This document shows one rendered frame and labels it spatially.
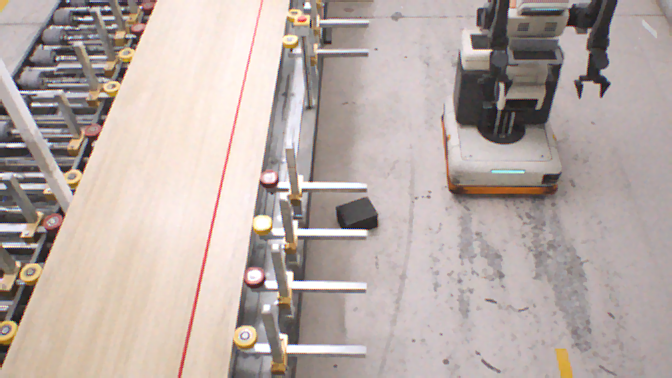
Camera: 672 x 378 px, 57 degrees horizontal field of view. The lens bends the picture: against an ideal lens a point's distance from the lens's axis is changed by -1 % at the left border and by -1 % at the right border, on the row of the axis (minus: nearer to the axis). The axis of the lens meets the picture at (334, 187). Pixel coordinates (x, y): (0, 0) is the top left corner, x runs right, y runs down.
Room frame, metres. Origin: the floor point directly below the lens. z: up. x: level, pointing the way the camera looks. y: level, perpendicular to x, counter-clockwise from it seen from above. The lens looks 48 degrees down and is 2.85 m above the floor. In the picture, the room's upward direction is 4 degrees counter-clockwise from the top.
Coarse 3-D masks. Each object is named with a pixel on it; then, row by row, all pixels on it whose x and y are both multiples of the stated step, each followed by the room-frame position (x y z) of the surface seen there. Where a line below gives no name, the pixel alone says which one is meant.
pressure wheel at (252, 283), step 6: (252, 270) 1.36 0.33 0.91; (258, 270) 1.36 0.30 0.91; (246, 276) 1.34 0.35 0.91; (252, 276) 1.34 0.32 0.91; (258, 276) 1.34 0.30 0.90; (264, 276) 1.33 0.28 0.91; (246, 282) 1.31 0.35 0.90; (252, 282) 1.31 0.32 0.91; (258, 282) 1.31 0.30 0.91; (264, 282) 1.32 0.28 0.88; (252, 288) 1.30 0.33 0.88
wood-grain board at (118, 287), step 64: (192, 0) 3.30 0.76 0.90; (256, 0) 3.26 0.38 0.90; (192, 64) 2.68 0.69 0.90; (256, 64) 2.64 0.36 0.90; (128, 128) 2.21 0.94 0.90; (192, 128) 2.18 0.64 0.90; (256, 128) 2.15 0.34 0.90; (128, 192) 1.81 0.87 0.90; (192, 192) 1.78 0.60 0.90; (256, 192) 1.76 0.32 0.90; (64, 256) 1.49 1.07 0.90; (128, 256) 1.47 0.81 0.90; (192, 256) 1.45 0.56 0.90; (64, 320) 1.20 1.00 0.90; (128, 320) 1.18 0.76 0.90
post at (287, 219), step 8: (280, 200) 1.53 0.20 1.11; (288, 200) 1.53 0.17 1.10; (280, 208) 1.53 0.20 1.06; (288, 208) 1.52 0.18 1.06; (288, 216) 1.52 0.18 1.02; (288, 224) 1.52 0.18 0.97; (288, 232) 1.52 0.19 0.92; (288, 240) 1.52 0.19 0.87; (288, 256) 1.52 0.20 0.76; (296, 256) 1.53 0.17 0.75
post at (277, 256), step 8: (272, 248) 1.29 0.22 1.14; (280, 248) 1.29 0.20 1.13; (272, 256) 1.28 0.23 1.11; (280, 256) 1.27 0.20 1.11; (280, 264) 1.27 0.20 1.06; (280, 272) 1.27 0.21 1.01; (280, 280) 1.27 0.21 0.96; (280, 288) 1.28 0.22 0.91; (288, 288) 1.29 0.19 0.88; (288, 312) 1.27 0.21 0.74
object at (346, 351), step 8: (256, 344) 1.10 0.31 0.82; (264, 344) 1.10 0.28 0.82; (248, 352) 1.08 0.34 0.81; (256, 352) 1.07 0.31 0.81; (264, 352) 1.07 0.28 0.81; (288, 352) 1.07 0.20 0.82; (296, 352) 1.06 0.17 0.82; (304, 352) 1.06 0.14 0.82; (312, 352) 1.06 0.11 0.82; (320, 352) 1.06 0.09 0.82; (328, 352) 1.06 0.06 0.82; (336, 352) 1.05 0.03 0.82; (344, 352) 1.05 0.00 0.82; (352, 352) 1.05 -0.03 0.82; (360, 352) 1.05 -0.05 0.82
